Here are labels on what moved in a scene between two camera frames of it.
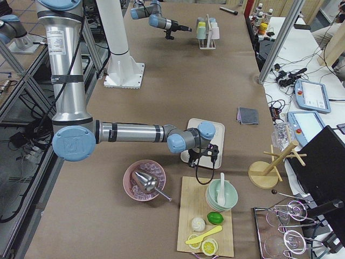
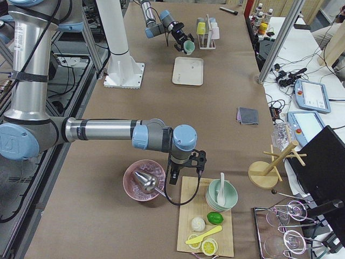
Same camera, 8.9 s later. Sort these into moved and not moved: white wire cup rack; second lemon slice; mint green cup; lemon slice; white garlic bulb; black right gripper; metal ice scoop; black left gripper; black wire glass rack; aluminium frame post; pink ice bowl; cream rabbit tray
Moved: cream rabbit tray; mint green cup; black right gripper; black left gripper
Not moved: second lemon slice; aluminium frame post; white wire cup rack; lemon slice; white garlic bulb; metal ice scoop; pink ice bowl; black wire glass rack
